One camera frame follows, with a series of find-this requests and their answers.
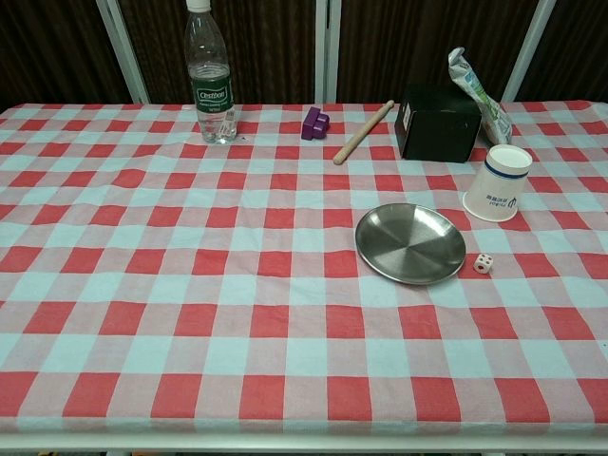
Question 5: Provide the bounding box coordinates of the black cardboard box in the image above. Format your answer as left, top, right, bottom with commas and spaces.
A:
393, 84, 484, 164

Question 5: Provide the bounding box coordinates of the red white checked tablecloth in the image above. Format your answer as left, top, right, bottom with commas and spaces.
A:
0, 100, 608, 436

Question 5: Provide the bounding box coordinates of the clear plastic water bottle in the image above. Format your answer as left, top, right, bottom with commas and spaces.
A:
183, 0, 238, 145

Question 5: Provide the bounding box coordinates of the white green snack bag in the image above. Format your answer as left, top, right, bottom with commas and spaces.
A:
446, 47, 514, 145

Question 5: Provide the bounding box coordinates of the wooden stick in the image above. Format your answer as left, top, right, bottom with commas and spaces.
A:
332, 99, 396, 166

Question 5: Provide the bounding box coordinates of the purple plastic block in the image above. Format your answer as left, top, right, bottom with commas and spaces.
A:
300, 106, 333, 143

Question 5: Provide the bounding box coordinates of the white paper cup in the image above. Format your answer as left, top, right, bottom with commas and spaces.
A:
462, 143, 534, 223

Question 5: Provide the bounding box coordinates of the white partition post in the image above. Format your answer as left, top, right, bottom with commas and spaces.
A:
313, 0, 343, 104
501, 0, 558, 103
94, 0, 152, 105

